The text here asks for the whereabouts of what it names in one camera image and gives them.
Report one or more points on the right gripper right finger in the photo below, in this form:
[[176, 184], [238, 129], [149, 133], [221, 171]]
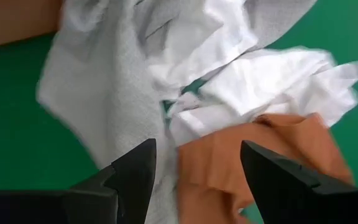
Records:
[[284, 202]]

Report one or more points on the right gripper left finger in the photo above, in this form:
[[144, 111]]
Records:
[[129, 193]]

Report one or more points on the orange towel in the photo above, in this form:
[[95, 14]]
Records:
[[213, 161]]

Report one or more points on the light grey waffle towel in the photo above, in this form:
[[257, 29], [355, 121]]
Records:
[[104, 93]]

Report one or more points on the white red-striped towel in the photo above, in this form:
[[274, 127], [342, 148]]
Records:
[[259, 84]]

